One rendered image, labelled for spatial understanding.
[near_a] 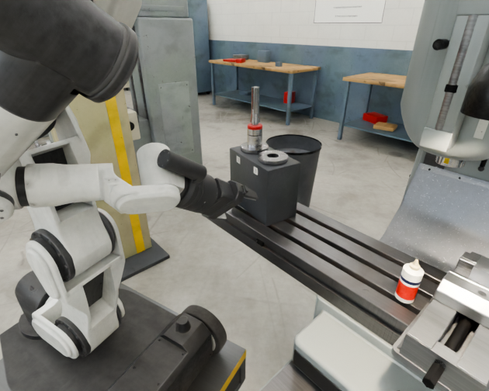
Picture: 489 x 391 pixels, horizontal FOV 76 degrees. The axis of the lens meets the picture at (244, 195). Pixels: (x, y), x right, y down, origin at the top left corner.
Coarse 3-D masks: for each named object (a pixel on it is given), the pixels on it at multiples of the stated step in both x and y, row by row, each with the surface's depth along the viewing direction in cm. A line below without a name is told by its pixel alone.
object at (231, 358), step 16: (128, 288) 149; (160, 304) 141; (224, 352) 120; (240, 352) 120; (0, 368) 115; (208, 368) 115; (224, 368) 115; (240, 368) 121; (0, 384) 109; (192, 384) 109; (208, 384) 109; (224, 384) 110; (240, 384) 126
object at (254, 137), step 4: (248, 132) 96; (252, 132) 95; (256, 132) 95; (260, 132) 96; (248, 136) 97; (252, 136) 96; (256, 136) 96; (260, 136) 96; (248, 140) 98; (252, 140) 97; (256, 140) 96; (260, 140) 97; (248, 144) 98; (252, 144) 97; (256, 144) 97; (260, 144) 98
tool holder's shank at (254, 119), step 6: (252, 90) 91; (258, 90) 91; (252, 96) 92; (258, 96) 92; (252, 102) 92; (258, 102) 93; (252, 108) 93; (258, 108) 93; (252, 114) 94; (258, 114) 94; (252, 120) 94; (258, 120) 95
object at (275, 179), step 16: (240, 160) 98; (256, 160) 93; (272, 160) 89; (288, 160) 93; (240, 176) 101; (256, 176) 92; (272, 176) 87; (288, 176) 91; (256, 192) 94; (272, 192) 90; (288, 192) 94; (256, 208) 97; (272, 208) 93; (288, 208) 97
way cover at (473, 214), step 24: (432, 168) 95; (408, 192) 99; (432, 192) 95; (456, 192) 91; (480, 192) 87; (408, 216) 98; (432, 216) 94; (456, 216) 90; (480, 216) 86; (384, 240) 98; (408, 240) 95; (432, 240) 91; (456, 240) 88; (480, 240) 85; (432, 264) 88; (456, 264) 86
